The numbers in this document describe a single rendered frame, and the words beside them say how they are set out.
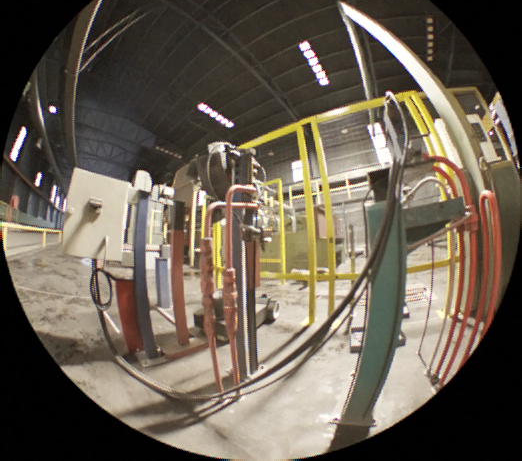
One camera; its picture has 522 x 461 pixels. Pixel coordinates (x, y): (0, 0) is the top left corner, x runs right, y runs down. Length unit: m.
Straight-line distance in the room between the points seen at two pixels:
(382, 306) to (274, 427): 0.58
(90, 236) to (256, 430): 0.98
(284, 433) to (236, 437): 0.16
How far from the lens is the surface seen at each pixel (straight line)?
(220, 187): 1.22
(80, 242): 0.87
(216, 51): 11.71
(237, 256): 0.75
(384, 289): 0.49
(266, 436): 0.78
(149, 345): 1.10
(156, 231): 5.27
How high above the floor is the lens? 0.70
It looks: 15 degrees up
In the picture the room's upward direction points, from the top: 1 degrees counter-clockwise
